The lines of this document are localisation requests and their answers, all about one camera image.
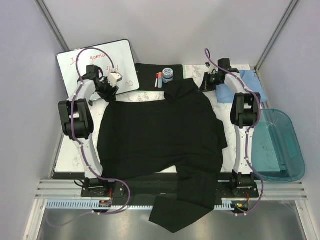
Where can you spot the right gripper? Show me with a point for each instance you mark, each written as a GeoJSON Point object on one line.
{"type": "Point", "coordinates": [206, 87]}

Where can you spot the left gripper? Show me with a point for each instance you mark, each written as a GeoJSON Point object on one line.
{"type": "Point", "coordinates": [109, 96]}

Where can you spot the black long sleeve shirt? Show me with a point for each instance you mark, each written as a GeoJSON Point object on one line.
{"type": "Point", "coordinates": [182, 130]}

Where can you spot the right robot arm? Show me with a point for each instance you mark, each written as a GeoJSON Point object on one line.
{"type": "Point", "coordinates": [245, 114]}

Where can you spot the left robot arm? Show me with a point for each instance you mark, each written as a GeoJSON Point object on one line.
{"type": "Point", "coordinates": [78, 124]}

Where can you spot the folded blue shirt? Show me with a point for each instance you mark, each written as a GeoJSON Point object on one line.
{"type": "Point", "coordinates": [225, 95]}

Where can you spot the white dry erase board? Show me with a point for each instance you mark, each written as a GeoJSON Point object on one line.
{"type": "Point", "coordinates": [117, 54]}

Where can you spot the black mat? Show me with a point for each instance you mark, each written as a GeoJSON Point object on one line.
{"type": "Point", "coordinates": [146, 74]}

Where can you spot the blue lidded jar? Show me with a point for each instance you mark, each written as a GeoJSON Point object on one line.
{"type": "Point", "coordinates": [167, 75]}

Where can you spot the red marker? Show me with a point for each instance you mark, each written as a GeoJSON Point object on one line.
{"type": "Point", "coordinates": [156, 81]}

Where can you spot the teal transparent plastic bin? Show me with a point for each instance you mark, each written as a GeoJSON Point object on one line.
{"type": "Point", "coordinates": [276, 152]}

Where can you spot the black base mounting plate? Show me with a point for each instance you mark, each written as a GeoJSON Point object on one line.
{"type": "Point", "coordinates": [118, 192]}

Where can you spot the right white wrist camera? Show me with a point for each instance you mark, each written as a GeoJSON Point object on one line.
{"type": "Point", "coordinates": [212, 69]}

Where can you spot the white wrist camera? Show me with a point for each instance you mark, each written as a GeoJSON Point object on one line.
{"type": "Point", "coordinates": [212, 69]}
{"type": "Point", "coordinates": [114, 77]}

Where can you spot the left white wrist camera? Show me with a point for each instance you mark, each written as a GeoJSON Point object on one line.
{"type": "Point", "coordinates": [114, 77]}

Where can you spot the aluminium rail frame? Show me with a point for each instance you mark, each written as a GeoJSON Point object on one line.
{"type": "Point", "coordinates": [67, 189]}

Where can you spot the light blue cable duct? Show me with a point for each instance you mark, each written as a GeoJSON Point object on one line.
{"type": "Point", "coordinates": [77, 204]}

